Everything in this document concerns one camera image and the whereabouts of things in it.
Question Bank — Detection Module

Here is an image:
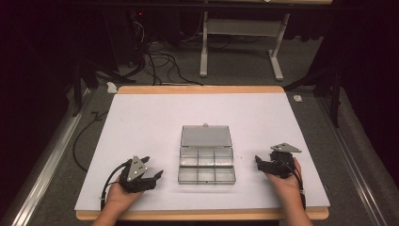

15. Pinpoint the bundle of black floor cables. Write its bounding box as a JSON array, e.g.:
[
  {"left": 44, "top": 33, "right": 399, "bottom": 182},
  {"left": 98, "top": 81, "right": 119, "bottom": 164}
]
[{"left": 141, "top": 39, "right": 205, "bottom": 87}]

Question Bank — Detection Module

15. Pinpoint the person's left hand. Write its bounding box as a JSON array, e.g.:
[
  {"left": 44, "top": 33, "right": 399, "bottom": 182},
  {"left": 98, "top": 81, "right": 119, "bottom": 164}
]
[{"left": 104, "top": 175, "right": 146, "bottom": 215}]

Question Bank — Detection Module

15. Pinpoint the clear plastic compartment box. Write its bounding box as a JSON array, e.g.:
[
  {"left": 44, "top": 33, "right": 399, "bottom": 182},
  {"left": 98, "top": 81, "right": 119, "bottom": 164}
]
[{"left": 177, "top": 122, "right": 237, "bottom": 186}]

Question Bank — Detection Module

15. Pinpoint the white paper scrap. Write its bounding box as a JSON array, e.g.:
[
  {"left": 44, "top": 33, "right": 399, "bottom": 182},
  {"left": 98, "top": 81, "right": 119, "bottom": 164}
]
[{"left": 105, "top": 81, "right": 119, "bottom": 94}]

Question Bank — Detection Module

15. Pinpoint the person's right hand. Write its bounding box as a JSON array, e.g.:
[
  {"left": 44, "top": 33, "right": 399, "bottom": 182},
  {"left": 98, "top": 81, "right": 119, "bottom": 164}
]
[{"left": 263, "top": 157, "right": 304, "bottom": 203}]

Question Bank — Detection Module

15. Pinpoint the black floor cable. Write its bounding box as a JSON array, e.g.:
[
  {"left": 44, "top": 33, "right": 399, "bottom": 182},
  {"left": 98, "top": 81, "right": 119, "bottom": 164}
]
[{"left": 72, "top": 110, "right": 109, "bottom": 173}]

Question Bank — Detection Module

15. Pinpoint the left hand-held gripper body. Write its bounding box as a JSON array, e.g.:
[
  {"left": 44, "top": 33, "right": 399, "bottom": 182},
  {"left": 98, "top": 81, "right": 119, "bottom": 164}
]
[{"left": 118, "top": 154, "right": 157, "bottom": 193}]

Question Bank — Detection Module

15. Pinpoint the white desk frame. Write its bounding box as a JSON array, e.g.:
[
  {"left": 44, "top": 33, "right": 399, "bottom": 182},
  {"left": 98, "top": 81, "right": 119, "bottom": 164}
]
[{"left": 199, "top": 0, "right": 333, "bottom": 82}]

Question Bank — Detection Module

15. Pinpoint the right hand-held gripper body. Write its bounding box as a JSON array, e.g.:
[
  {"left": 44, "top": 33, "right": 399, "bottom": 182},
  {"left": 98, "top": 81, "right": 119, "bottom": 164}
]
[{"left": 264, "top": 142, "right": 303, "bottom": 180}]

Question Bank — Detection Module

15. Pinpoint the white table sheet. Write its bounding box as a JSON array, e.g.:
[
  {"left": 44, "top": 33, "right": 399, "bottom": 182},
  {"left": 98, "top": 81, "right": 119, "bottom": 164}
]
[{"left": 73, "top": 92, "right": 331, "bottom": 212}]

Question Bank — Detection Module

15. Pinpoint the black computer tower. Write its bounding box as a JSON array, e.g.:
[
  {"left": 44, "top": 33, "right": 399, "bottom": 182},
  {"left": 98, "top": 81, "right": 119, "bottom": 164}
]
[{"left": 103, "top": 7, "right": 149, "bottom": 65}]

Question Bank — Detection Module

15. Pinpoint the black metal stand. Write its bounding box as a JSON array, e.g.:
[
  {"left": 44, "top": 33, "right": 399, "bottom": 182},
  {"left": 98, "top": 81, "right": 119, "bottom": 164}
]
[
  {"left": 283, "top": 66, "right": 343, "bottom": 129},
  {"left": 71, "top": 58, "right": 136, "bottom": 118}
]

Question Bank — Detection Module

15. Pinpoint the metal floor rail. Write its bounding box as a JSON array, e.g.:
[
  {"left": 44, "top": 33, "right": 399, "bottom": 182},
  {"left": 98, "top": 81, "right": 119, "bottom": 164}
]
[
  {"left": 8, "top": 89, "right": 96, "bottom": 226},
  {"left": 315, "top": 96, "right": 391, "bottom": 226}
]

